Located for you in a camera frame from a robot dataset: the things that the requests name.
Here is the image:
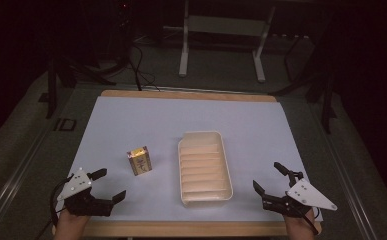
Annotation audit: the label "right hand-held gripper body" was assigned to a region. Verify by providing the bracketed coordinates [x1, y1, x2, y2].
[261, 170, 338, 220]

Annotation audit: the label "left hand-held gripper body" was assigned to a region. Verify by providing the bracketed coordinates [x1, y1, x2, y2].
[56, 167, 115, 218]

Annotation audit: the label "small yellow carton box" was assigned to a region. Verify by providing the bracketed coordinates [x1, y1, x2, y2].
[126, 145, 153, 177]

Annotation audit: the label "beige ribbed plastic tray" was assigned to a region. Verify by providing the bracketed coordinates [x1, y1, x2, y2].
[177, 130, 234, 208]

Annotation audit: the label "person's left hand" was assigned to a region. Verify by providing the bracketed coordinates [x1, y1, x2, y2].
[53, 209, 91, 240]

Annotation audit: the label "person's right hand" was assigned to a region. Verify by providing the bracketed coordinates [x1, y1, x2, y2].
[283, 208, 319, 240]

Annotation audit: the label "black tripod stand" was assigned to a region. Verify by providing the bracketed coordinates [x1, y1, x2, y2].
[45, 49, 117, 120]
[270, 13, 337, 135]

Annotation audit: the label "pale blue table mat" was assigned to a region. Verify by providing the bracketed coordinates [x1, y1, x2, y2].
[55, 95, 324, 223]

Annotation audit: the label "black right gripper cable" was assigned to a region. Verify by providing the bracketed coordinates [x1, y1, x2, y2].
[289, 203, 321, 236]

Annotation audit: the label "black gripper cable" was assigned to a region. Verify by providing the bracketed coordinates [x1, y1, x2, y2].
[34, 174, 74, 240]
[289, 203, 321, 236]

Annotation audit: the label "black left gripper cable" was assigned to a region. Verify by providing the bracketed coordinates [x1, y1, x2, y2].
[34, 174, 74, 240]

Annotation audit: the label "metal floor rail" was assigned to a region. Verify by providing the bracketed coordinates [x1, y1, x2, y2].
[314, 109, 377, 240]
[0, 128, 55, 234]

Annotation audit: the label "black rectangular floor bracket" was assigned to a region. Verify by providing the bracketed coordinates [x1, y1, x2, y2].
[53, 117, 78, 132]

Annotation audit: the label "black floor cables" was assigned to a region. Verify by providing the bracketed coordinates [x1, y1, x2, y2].
[126, 43, 161, 92]

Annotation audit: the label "white metal stand frame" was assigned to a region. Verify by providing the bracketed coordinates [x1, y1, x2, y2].
[178, 0, 277, 84]

